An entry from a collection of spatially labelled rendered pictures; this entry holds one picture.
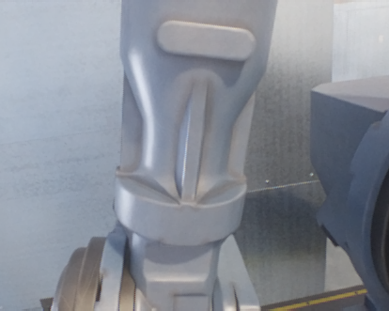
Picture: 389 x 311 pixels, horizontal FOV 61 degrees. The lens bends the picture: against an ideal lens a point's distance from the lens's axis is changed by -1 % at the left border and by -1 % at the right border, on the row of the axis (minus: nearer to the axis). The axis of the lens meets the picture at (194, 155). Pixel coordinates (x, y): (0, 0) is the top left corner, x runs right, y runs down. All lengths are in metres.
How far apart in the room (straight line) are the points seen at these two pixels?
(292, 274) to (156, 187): 1.03
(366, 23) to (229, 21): 4.72
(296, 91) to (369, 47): 4.00
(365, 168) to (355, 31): 4.57
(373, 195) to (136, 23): 0.27
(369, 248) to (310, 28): 0.70
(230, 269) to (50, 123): 0.69
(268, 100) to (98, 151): 0.50
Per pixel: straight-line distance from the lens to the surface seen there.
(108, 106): 0.92
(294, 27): 0.97
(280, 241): 1.17
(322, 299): 1.12
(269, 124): 0.98
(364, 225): 0.38
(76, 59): 0.92
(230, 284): 0.39
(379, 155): 0.36
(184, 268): 0.32
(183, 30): 0.22
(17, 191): 1.07
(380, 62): 5.02
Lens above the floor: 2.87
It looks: 20 degrees down
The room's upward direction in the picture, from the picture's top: 7 degrees counter-clockwise
